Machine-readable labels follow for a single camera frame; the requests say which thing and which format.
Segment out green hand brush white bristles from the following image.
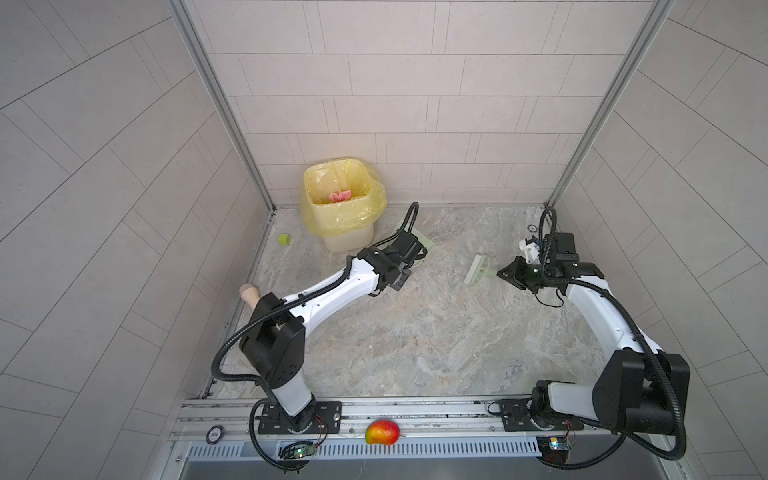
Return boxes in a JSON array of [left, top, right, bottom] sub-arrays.
[[464, 254, 497, 286]]

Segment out beige bin yellow bag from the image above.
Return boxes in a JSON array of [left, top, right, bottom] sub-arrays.
[[299, 157, 387, 253]]

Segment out green dustpan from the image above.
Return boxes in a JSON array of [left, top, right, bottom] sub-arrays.
[[411, 227, 435, 256]]

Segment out pink paper scrap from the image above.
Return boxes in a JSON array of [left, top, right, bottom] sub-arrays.
[[329, 190, 353, 203]]

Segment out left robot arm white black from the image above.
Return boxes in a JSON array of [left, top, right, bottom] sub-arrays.
[[210, 202, 428, 432]]

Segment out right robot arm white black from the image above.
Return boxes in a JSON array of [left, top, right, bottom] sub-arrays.
[[497, 207, 691, 471]]

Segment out beige rolling pin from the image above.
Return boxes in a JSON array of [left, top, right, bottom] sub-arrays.
[[239, 284, 261, 309]]

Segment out red yellow mango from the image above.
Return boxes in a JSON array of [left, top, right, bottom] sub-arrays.
[[365, 419, 401, 446]]

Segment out right circuit board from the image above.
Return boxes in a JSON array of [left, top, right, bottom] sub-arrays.
[[536, 436, 572, 465]]

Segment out circuit board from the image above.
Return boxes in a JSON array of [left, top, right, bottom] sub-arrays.
[[278, 441, 317, 461], [536, 436, 572, 465]]

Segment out left circuit board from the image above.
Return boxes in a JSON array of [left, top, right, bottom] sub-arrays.
[[278, 441, 317, 461]]

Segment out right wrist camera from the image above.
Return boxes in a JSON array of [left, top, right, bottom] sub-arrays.
[[519, 236, 540, 265]]

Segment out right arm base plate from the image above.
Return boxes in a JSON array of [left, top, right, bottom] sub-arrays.
[[486, 398, 584, 432]]

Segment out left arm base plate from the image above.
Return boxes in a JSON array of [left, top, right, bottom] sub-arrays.
[[256, 400, 342, 435]]

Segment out aluminium front rail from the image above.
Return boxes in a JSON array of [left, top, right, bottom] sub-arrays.
[[170, 395, 608, 461]]

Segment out poker chip on rail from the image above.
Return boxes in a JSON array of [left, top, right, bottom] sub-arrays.
[[205, 425, 225, 445]]

